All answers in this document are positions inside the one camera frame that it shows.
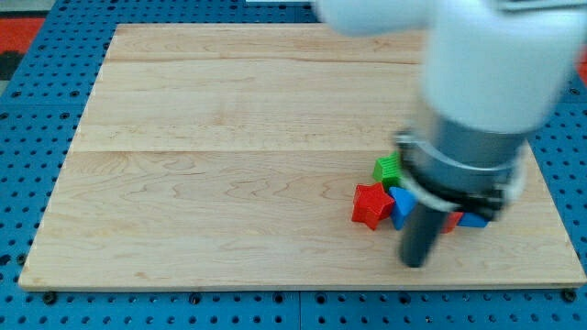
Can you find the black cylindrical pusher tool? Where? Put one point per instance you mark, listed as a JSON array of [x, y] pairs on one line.
[[420, 233]]

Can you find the red heart block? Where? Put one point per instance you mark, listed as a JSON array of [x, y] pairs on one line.
[[451, 222]]

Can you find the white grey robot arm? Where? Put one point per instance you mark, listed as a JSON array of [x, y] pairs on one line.
[[491, 77]]

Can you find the blue triangle block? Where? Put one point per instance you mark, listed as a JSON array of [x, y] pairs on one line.
[[404, 203]]

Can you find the blue flat block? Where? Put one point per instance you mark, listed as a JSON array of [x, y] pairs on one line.
[[472, 220]]

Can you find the red star block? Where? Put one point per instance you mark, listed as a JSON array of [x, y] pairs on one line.
[[371, 204]]

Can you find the green block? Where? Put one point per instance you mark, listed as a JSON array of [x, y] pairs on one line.
[[387, 171]]

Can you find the wooden board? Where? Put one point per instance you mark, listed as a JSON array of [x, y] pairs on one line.
[[224, 158]]

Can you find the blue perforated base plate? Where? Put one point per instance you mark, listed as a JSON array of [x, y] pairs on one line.
[[42, 102]]

